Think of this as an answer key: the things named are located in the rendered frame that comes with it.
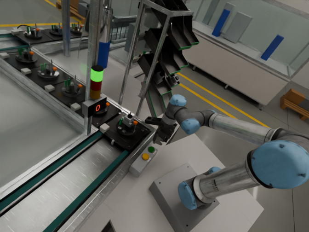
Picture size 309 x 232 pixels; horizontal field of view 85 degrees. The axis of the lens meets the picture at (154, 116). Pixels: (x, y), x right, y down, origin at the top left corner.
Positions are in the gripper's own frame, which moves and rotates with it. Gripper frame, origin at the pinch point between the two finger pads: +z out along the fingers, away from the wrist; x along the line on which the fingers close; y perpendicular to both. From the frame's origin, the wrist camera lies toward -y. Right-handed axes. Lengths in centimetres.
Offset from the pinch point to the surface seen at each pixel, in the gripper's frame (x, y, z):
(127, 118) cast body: -0.8, -20.8, -4.6
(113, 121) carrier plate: 0.4, -30.6, 6.7
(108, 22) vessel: 60, -94, -28
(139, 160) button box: -11.8, -0.5, 7.8
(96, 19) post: -18, -34, -56
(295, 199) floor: 156, 193, 104
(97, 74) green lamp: -19, -31, -36
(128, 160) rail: -15.9, -5.5, 7.8
